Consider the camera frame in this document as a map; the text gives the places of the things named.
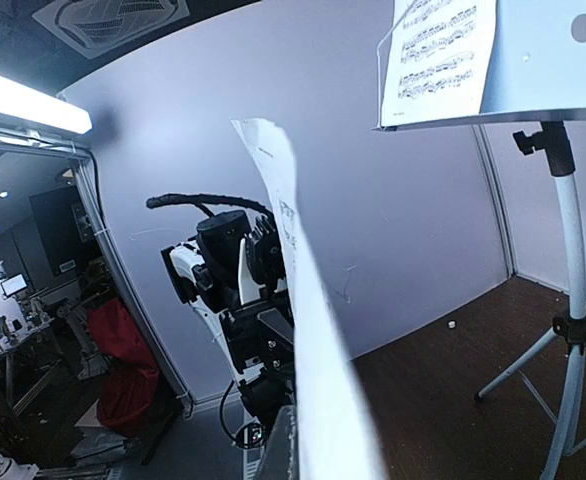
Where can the light blue music stand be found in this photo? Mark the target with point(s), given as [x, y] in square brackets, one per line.
[537, 73]

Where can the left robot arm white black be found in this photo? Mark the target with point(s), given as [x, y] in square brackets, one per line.
[231, 273]

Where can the aluminium corner post left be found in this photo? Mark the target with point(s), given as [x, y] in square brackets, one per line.
[496, 193]

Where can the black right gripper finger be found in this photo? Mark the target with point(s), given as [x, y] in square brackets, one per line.
[280, 460]

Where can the red fabric bag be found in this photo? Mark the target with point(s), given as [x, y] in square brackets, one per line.
[128, 393]

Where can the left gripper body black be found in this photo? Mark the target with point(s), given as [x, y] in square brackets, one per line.
[260, 341]

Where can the bright ceiling light bar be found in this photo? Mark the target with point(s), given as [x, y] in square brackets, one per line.
[28, 104]

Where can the sheet music page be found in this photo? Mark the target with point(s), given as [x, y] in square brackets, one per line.
[438, 61]
[337, 437]

